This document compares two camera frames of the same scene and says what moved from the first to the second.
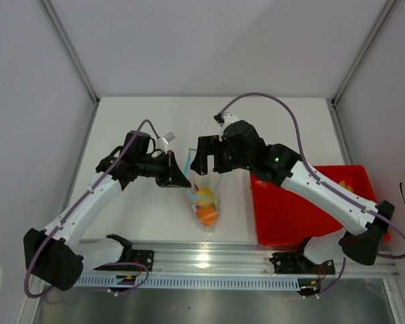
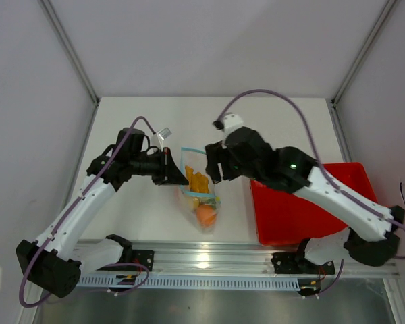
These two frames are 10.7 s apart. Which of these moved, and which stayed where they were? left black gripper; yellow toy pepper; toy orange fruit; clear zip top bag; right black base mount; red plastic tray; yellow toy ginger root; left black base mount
Moved: clear zip top bag; yellow toy ginger root; yellow toy pepper
Stayed: left black base mount; right black base mount; toy orange fruit; red plastic tray; left black gripper
